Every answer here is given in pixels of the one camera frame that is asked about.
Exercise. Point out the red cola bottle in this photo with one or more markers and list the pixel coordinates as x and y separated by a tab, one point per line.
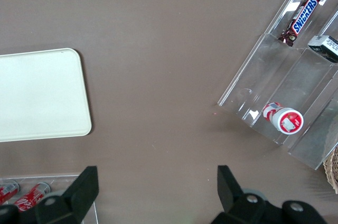
6	193
31	197

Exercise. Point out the cream rectangular tray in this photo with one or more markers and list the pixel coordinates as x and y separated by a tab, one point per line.
39	94

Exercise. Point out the clear acrylic bottle rack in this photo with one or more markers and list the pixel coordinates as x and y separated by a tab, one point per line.
66	179

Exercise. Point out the Snickers chocolate bar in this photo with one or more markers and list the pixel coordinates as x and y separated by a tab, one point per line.
303	15

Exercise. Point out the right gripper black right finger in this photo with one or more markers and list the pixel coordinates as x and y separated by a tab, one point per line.
232	197

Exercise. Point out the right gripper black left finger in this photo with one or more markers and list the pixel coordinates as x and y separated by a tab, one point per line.
79	197

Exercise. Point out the clear acrylic tiered display stand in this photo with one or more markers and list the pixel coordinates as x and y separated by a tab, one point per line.
266	76

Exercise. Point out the black white candy box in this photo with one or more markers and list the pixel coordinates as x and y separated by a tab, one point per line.
326	47

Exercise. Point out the red white yogurt cup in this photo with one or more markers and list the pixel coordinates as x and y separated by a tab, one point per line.
283	119

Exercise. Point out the small wicker basket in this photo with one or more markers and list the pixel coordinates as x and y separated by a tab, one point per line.
332	173

